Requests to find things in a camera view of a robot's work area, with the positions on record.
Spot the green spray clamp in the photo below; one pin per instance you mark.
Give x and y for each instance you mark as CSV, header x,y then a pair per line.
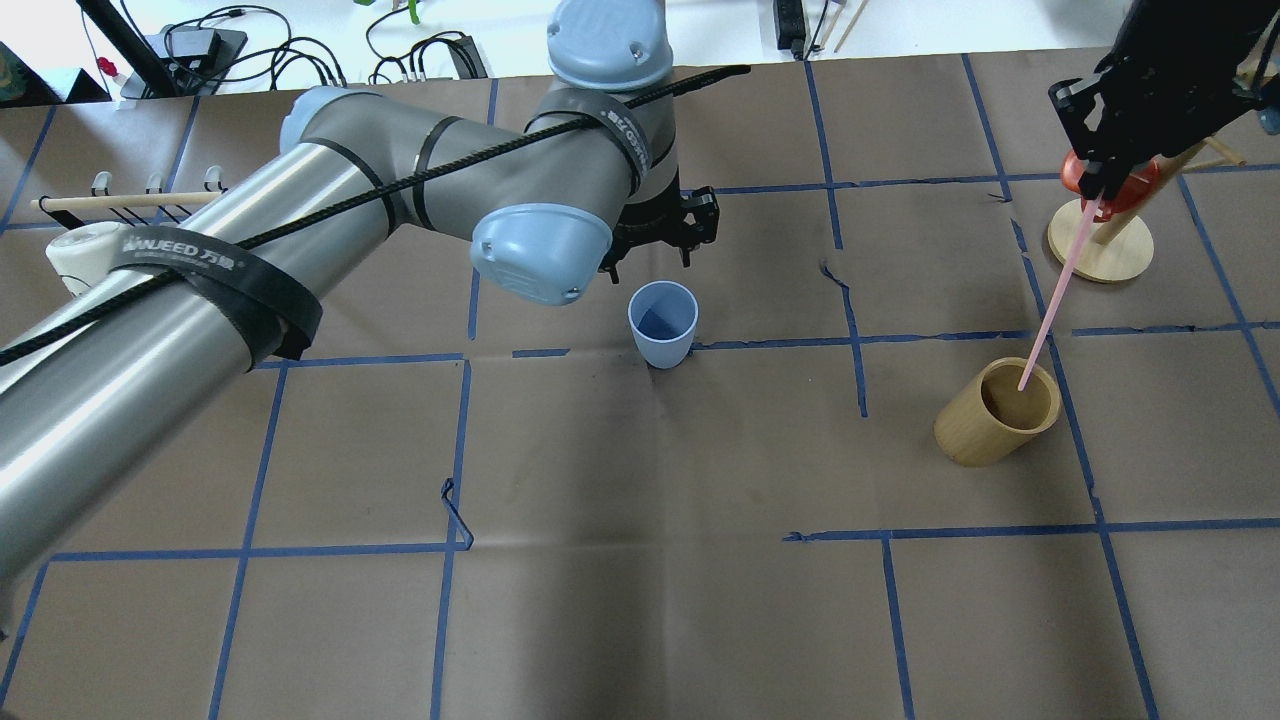
x,y
409,7

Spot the black monitor stand base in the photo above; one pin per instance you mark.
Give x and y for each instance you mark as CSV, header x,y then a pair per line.
x,y
181,61

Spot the white mug upper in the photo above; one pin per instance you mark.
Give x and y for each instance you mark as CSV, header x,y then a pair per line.
x,y
83,256

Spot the orange hanging mug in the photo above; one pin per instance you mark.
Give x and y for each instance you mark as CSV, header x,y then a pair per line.
x,y
1140,183

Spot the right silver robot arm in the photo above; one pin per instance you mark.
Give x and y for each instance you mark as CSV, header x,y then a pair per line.
x,y
1265,60

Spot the wooden mug tree stand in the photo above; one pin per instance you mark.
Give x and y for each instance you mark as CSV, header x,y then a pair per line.
x,y
1119,250

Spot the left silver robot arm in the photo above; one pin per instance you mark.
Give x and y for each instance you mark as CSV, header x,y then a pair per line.
x,y
98,386

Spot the black wire cup rack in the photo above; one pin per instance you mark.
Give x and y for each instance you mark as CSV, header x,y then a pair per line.
x,y
130,208

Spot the bamboo chopstick holder cup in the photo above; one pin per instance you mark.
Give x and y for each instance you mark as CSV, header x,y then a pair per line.
x,y
1005,406

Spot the light blue plastic cup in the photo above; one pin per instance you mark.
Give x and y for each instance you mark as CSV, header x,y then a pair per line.
x,y
663,317

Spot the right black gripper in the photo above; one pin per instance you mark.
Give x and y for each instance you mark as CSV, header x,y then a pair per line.
x,y
1168,85

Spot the black power adapter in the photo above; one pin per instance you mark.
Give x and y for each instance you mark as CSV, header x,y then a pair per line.
x,y
790,27

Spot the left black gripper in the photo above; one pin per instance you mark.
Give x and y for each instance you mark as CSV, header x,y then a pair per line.
x,y
648,226

